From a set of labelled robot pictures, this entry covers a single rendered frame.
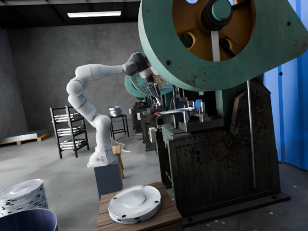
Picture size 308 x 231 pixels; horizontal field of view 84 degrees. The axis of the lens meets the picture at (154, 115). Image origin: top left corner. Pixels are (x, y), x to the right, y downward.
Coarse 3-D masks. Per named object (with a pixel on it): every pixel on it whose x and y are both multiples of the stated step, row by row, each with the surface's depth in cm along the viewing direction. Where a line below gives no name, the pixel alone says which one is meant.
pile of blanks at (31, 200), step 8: (32, 192) 127; (40, 192) 133; (8, 200) 120; (16, 200) 120; (24, 200) 123; (32, 200) 127; (40, 200) 132; (0, 208) 120; (8, 208) 119; (16, 208) 120; (24, 208) 123; (32, 208) 126; (48, 208) 144; (0, 216) 123
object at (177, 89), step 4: (176, 88) 142; (180, 88) 137; (176, 92) 139; (180, 92) 138; (184, 92) 136; (188, 92) 136; (192, 92) 137; (196, 92) 138; (176, 96) 145; (180, 96) 138; (184, 96) 136; (188, 96) 137
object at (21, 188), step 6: (30, 180) 147; (36, 180) 146; (42, 180) 143; (12, 186) 140; (18, 186) 139; (24, 186) 136; (30, 186) 135; (36, 186) 135; (0, 192) 131; (6, 192) 130; (12, 192) 128; (18, 192) 127; (24, 192) 126; (0, 198) 122; (6, 198) 121; (12, 198) 119
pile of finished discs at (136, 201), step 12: (120, 192) 105; (132, 192) 103; (144, 192) 101; (156, 192) 100; (108, 204) 93; (120, 204) 93; (132, 204) 90; (144, 204) 90; (156, 204) 89; (120, 216) 83; (132, 216) 82; (144, 216) 82
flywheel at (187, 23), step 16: (176, 0) 96; (208, 0) 100; (224, 0) 87; (240, 0) 103; (176, 16) 97; (192, 16) 99; (208, 16) 89; (224, 16) 88; (240, 16) 104; (176, 32) 98; (192, 32) 100; (208, 32) 99; (224, 32) 103; (240, 32) 105; (192, 48) 101; (208, 48) 102; (240, 48) 106
